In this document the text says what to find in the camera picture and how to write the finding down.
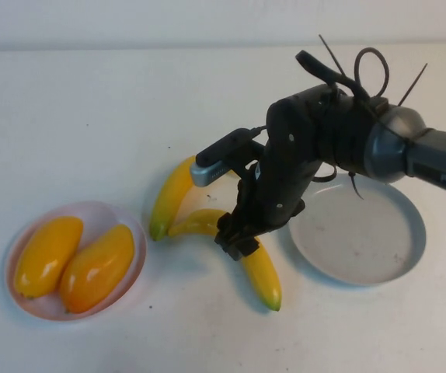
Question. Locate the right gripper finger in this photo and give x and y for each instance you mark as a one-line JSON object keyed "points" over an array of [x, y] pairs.
{"points": [[231, 242], [251, 245]]}

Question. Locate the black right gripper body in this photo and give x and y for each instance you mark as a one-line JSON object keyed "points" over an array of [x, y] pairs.
{"points": [[273, 202]]}

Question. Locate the long yellow banana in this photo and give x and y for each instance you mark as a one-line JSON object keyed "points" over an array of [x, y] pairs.
{"points": [[262, 276]]}

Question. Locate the short curved yellow banana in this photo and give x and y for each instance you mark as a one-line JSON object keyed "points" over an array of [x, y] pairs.
{"points": [[168, 194]]}

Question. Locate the orange-tinted mango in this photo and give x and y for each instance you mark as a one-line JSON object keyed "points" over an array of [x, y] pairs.
{"points": [[95, 268]]}

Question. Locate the yellow mango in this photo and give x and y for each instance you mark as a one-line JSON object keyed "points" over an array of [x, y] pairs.
{"points": [[48, 252]]}

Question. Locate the grey-blue round plate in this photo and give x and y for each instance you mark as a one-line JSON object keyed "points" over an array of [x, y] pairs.
{"points": [[363, 241]]}

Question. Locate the pink round plate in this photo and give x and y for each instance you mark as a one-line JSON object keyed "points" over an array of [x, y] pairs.
{"points": [[102, 213]]}

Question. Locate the black zip tie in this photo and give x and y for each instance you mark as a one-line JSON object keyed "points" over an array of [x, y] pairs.
{"points": [[413, 84], [332, 54], [355, 186]]}

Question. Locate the brown looped zip tie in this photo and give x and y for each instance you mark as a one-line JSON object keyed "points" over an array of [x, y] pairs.
{"points": [[370, 49]]}

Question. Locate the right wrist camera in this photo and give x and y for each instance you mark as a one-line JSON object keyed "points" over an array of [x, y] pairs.
{"points": [[207, 173]]}

